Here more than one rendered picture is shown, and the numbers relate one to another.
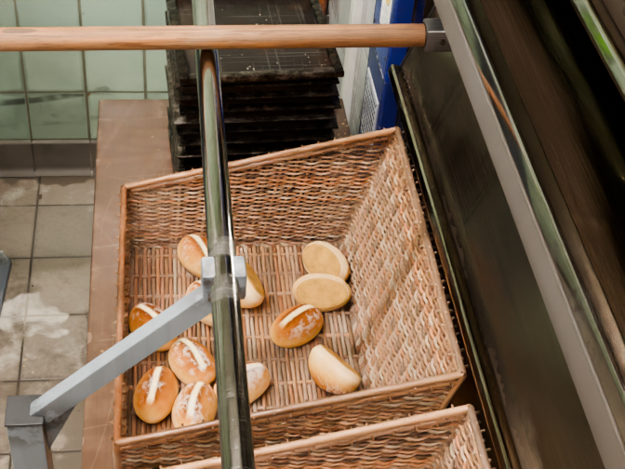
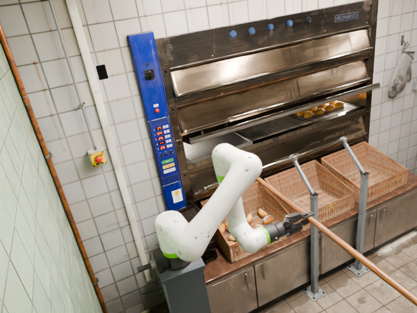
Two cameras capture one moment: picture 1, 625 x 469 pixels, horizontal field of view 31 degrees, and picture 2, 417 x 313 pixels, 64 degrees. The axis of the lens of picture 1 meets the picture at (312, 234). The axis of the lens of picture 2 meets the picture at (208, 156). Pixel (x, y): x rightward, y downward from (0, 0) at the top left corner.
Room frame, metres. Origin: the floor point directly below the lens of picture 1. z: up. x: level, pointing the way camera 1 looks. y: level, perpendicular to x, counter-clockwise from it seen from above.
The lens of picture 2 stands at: (1.83, 2.12, 2.28)
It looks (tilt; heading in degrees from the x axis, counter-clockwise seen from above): 25 degrees down; 259
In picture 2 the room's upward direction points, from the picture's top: 9 degrees counter-clockwise
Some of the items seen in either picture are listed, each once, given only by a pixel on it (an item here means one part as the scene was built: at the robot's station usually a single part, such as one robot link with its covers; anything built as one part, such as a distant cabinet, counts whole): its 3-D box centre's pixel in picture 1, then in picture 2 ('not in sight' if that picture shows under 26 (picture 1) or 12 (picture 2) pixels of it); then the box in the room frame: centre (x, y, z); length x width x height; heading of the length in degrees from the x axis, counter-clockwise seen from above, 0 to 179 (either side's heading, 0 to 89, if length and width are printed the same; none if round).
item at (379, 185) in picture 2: not in sight; (362, 171); (0.02, -0.16, 0.72); 0.56 x 0.49 x 0.28; 12
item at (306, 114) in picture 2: not in sight; (306, 103); (0.19, -0.85, 1.21); 0.61 x 0.48 x 0.06; 100
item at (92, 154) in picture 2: not in sight; (97, 156); (2.15, 0.00, 1.46); 0.10 x 0.07 x 0.10; 10
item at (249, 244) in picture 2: not in sight; (252, 239); (1.43, 0.84, 1.18); 0.14 x 0.13 x 0.11; 9
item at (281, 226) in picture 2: not in sight; (282, 228); (1.26, 0.82, 1.18); 0.09 x 0.07 x 0.08; 9
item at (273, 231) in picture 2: not in sight; (270, 232); (1.33, 0.83, 1.18); 0.12 x 0.06 x 0.09; 99
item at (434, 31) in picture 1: (457, 34); not in sight; (1.26, -0.16, 1.20); 0.09 x 0.04 x 0.03; 100
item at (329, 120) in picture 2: not in sight; (283, 135); (0.69, -0.33, 1.16); 1.80 x 0.06 x 0.04; 10
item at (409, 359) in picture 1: (270, 301); (246, 218); (1.21, 0.06, 0.72); 0.56 x 0.49 x 0.28; 10
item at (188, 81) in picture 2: not in sight; (282, 58); (0.68, -0.31, 1.80); 1.79 x 0.11 x 0.19; 10
